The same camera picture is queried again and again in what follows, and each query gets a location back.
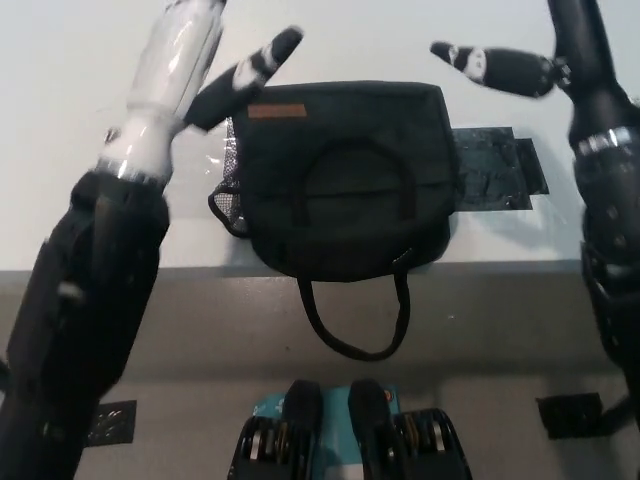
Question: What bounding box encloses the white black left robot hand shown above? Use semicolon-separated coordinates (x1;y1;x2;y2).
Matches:
97;0;306;184

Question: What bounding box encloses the black floor tape patch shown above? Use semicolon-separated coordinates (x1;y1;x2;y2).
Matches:
84;398;138;448
535;393;609;441

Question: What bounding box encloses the black soft travel bag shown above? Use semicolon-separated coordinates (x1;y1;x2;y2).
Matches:
207;82;464;361

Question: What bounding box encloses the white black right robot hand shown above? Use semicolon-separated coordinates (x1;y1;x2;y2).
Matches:
429;0;640;150

